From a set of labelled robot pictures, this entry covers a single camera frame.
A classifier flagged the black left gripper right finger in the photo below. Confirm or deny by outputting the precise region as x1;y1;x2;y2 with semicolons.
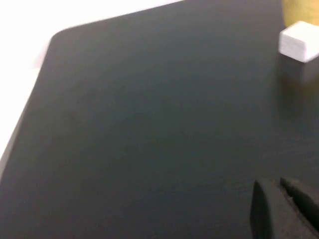
280;177;319;225

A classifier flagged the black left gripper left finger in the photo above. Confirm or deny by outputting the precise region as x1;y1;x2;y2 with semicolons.
250;179;319;239

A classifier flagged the yellow plastic cup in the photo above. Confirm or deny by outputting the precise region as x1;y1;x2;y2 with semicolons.
281;0;319;27

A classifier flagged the white foam cube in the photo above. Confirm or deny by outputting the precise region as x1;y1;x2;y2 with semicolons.
278;21;319;63

